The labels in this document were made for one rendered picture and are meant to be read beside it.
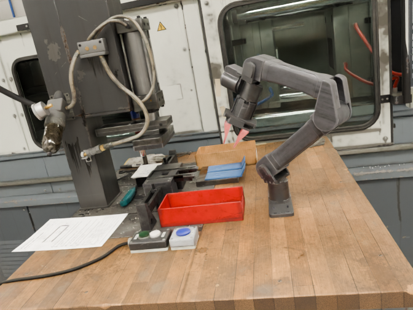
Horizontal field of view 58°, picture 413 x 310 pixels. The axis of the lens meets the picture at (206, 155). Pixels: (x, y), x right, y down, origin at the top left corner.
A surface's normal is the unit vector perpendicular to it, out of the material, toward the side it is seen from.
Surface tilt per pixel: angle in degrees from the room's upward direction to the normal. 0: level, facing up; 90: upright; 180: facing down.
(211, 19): 90
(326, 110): 90
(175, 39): 90
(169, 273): 0
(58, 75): 90
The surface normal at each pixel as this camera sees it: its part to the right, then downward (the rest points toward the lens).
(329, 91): -0.67, 0.32
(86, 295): -0.16, -0.94
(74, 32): -0.14, 0.30
